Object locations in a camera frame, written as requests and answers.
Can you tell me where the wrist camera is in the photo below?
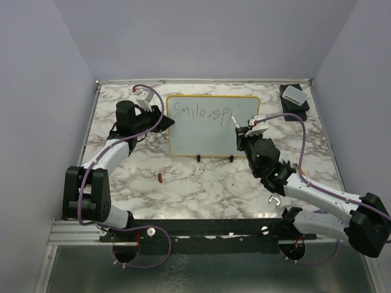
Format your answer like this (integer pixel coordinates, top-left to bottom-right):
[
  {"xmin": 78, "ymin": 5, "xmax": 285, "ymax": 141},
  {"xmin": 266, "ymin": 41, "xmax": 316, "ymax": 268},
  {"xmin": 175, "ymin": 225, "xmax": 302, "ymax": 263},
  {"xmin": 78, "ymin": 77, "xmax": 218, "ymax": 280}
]
[
  {"xmin": 133, "ymin": 89, "xmax": 155, "ymax": 112},
  {"xmin": 245, "ymin": 115, "xmax": 268, "ymax": 137}
]

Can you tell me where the silver open-end wrench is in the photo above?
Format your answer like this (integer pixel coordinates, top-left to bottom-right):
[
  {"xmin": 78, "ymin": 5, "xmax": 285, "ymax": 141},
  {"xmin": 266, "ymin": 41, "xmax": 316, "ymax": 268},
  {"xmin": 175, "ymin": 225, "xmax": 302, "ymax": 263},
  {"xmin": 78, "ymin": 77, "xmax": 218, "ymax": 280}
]
[{"xmin": 268, "ymin": 196, "xmax": 281, "ymax": 207}]

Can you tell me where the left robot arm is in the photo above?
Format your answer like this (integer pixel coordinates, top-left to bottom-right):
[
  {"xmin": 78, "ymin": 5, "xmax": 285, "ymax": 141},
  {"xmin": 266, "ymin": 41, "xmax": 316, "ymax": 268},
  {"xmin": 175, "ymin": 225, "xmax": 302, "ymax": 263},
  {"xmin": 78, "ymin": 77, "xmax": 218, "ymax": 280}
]
[{"xmin": 62, "ymin": 101, "xmax": 175, "ymax": 241}]

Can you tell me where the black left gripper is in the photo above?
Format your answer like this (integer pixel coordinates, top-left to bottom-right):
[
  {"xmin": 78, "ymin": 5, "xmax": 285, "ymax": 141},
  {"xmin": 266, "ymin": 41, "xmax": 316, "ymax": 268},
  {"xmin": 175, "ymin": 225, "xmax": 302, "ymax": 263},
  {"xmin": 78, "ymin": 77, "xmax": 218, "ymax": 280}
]
[{"xmin": 132, "ymin": 104, "xmax": 175, "ymax": 134}]

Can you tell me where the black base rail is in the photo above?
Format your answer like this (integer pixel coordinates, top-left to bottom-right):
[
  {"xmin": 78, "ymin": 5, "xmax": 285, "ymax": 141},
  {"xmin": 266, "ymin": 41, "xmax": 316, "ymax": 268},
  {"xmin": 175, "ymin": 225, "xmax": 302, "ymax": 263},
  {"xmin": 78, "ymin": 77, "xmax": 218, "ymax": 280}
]
[{"xmin": 100, "ymin": 208, "xmax": 302, "ymax": 255}]

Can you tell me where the black box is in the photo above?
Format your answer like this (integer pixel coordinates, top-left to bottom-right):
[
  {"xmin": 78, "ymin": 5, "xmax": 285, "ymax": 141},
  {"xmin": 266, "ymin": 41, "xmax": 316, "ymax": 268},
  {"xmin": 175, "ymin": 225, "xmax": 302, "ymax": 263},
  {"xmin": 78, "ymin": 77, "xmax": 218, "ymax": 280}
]
[
  {"xmin": 279, "ymin": 84, "xmax": 310, "ymax": 113},
  {"xmin": 282, "ymin": 103, "xmax": 310, "ymax": 121}
]

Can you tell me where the yellow utility knife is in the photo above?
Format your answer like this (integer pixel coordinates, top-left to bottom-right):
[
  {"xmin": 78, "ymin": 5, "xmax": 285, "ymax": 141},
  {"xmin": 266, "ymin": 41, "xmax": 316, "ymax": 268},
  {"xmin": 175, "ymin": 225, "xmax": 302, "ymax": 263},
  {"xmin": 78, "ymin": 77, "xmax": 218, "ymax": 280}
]
[{"xmin": 294, "ymin": 164, "xmax": 307, "ymax": 176}]

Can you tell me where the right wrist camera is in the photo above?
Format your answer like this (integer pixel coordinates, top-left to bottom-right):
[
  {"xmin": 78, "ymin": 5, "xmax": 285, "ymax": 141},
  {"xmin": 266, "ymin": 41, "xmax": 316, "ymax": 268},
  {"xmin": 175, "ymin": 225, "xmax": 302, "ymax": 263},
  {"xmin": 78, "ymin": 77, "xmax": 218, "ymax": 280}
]
[{"xmin": 245, "ymin": 115, "xmax": 268, "ymax": 137}]

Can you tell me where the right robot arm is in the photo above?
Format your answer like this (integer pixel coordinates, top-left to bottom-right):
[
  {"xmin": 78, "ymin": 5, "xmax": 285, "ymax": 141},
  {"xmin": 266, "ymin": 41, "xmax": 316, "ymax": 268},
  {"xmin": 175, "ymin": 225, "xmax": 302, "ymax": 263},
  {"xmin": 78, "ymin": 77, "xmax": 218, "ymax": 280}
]
[{"xmin": 235, "ymin": 127, "xmax": 390, "ymax": 258}]

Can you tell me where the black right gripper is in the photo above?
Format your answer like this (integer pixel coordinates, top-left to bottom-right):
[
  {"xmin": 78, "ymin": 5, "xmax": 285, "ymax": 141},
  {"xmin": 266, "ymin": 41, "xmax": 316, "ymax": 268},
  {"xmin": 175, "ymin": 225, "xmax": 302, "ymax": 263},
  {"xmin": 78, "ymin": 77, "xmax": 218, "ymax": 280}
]
[{"xmin": 237, "ymin": 126, "xmax": 264, "ymax": 175}]

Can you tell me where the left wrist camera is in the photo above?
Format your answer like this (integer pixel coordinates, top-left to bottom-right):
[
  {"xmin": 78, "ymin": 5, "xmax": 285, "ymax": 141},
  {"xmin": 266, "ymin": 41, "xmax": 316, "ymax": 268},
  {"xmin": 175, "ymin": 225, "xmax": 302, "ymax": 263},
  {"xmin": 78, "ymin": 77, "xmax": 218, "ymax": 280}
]
[{"xmin": 133, "ymin": 89, "xmax": 155, "ymax": 112}]

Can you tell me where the upper black box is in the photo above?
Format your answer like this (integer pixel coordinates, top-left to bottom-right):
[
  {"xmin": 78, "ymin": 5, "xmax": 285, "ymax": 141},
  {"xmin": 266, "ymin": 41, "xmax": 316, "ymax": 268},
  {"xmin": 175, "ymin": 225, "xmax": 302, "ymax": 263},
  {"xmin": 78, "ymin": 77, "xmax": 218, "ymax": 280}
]
[{"xmin": 279, "ymin": 84, "xmax": 310, "ymax": 113}]

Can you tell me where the white network switch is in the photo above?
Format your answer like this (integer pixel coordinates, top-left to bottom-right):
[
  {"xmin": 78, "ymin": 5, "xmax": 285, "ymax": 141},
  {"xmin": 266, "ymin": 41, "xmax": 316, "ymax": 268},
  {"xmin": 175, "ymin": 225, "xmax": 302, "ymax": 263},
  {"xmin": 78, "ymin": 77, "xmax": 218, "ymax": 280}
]
[{"xmin": 282, "ymin": 85, "xmax": 308, "ymax": 106}]

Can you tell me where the yellow framed whiteboard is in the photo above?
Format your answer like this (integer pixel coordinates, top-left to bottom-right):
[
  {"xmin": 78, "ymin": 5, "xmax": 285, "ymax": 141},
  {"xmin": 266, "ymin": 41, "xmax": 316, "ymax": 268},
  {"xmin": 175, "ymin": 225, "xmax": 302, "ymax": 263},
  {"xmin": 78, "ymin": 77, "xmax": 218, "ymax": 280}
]
[{"xmin": 166, "ymin": 95, "xmax": 261, "ymax": 157}]

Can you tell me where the lower black box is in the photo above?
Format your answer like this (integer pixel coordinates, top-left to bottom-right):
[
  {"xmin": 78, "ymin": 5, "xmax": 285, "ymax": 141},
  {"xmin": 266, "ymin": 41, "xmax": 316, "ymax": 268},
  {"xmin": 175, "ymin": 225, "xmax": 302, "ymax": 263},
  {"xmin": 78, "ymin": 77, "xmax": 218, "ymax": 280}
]
[{"xmin": 282, "ymin": 103, "xmax": 310, "ymax": 121}]

